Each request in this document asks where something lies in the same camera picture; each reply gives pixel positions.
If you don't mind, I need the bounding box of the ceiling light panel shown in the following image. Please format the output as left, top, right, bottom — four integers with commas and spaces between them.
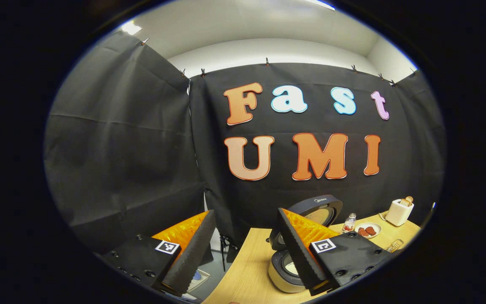
121, 21, 142, 36

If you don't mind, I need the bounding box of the black backdrop cloth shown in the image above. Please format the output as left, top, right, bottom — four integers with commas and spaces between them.
43, 32, 446, 254

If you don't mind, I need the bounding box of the white toaster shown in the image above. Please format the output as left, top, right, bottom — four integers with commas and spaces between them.
385, 198, 415, 227

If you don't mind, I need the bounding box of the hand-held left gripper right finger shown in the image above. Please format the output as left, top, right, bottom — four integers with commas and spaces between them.
278, 208, 395, 296

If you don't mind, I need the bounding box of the black rice cooker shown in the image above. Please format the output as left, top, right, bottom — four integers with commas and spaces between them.
268, 194, 343, 294

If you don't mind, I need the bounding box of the black stand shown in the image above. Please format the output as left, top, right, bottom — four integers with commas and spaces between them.
220, 234, 237, 271

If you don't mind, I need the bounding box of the row of backdrop clips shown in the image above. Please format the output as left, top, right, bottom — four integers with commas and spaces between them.
141, 38, 417, 86

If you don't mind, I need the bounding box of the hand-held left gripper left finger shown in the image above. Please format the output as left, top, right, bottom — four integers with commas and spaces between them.
100, 210, 217, 297

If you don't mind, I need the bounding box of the white round plate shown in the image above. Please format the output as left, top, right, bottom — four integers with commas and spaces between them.
355, 223, 382, 239

